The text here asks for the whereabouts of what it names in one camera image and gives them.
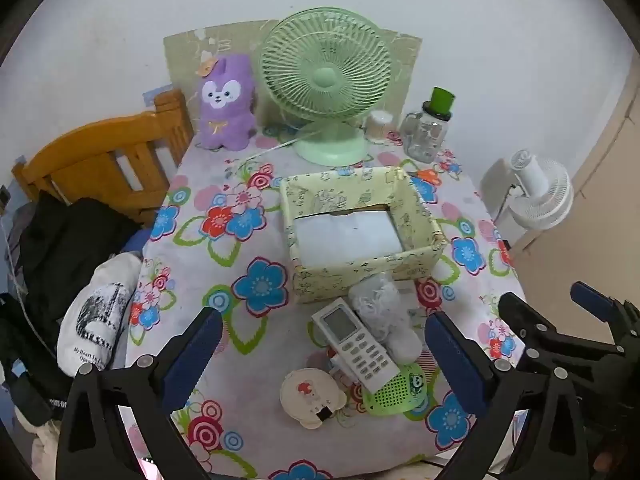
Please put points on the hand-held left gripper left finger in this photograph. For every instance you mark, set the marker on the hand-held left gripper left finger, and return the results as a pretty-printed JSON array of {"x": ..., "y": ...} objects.
[{"x": 192, "y": 355}]

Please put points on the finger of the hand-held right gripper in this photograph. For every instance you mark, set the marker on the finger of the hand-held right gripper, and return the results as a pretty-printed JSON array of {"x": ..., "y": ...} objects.
[
  {"x": 525, "y": 320},
  {"x": 592, "y": 302}
]

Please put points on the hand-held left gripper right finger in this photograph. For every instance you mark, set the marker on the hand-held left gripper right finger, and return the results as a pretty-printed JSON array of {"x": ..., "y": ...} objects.
[{"x": 452, "y": 355}]

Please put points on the white oval case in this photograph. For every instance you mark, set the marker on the white oval case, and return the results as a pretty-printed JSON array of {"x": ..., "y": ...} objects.
[{"x": 407, "y": 347}]

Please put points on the green perforated panda case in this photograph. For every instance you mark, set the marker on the green perforated panda case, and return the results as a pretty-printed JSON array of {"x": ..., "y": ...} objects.
[{"x": 395, "y": 395}]

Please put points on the clear plastic bag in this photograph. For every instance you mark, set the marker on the clear plastic bag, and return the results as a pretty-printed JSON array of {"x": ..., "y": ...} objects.
[{"x": 372, "y": 305}]

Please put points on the white remote control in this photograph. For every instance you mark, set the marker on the white remote control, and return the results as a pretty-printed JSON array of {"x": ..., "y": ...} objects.
[{"x": 355, "y": 345}]

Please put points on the round cream compact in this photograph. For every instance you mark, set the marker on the round cream compact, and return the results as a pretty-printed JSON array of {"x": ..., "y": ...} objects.
[{"x": 305, "y": 395}]

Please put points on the yellow printed storage box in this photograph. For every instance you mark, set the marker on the yellow printed storage box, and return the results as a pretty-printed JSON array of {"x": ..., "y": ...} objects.
[{"x": 350, "y": 280}]

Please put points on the white printed tote bag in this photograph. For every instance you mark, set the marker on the white printed tote bag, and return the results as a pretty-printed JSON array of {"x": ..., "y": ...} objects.
[{"x": 95, "y": 320}]

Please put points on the white floor fan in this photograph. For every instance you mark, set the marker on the white floor fan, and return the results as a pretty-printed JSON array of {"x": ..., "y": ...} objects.
[{"x": 540, "y": 195}]

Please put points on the black bag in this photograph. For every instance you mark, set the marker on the black bag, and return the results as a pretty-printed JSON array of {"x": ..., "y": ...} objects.
[{"x": 25, "y": 360}]

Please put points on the black clothing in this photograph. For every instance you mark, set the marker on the black clothing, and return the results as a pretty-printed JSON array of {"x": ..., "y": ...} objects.
[{"x": 65, "y": 245}]

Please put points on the glass mug jar green lid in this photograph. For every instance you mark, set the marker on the glass mug jar green lid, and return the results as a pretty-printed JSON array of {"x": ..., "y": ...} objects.
[{"x": 425, "y": 135}]

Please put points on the wooden chair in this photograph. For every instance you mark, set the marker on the wooden chair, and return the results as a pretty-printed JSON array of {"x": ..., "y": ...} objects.
[{"x": 100, "y": 145}]

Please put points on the purple plush toy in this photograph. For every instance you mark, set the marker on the purple plush toy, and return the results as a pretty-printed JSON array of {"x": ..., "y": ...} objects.
[{"x": 225, "y": 120}]

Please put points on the clear cotton swab container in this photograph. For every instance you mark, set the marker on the clear cotton swab container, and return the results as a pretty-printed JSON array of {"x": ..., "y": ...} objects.
[{"x": 378, "y": 127}]

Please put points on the beige printed cardboard sheet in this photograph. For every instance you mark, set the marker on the beige printed cardboard sheet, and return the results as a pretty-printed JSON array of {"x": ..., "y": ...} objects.
[{"x": 182, "y": 55}]

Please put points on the green desk fan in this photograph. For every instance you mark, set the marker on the green desk fan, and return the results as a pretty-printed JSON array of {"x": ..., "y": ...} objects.
[{"x": 325, "y": 77}]

